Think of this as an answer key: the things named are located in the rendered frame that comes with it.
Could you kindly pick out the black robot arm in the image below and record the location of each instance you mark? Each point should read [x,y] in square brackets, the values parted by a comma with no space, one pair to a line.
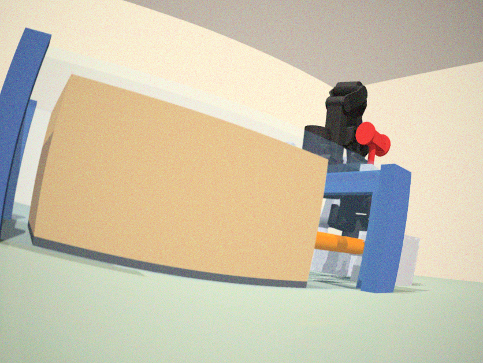
[345,107]

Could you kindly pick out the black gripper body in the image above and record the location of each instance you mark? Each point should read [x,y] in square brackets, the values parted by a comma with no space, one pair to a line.
[352,144]

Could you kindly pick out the blue flat bar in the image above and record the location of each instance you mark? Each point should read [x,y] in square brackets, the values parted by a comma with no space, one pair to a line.
[400,232]

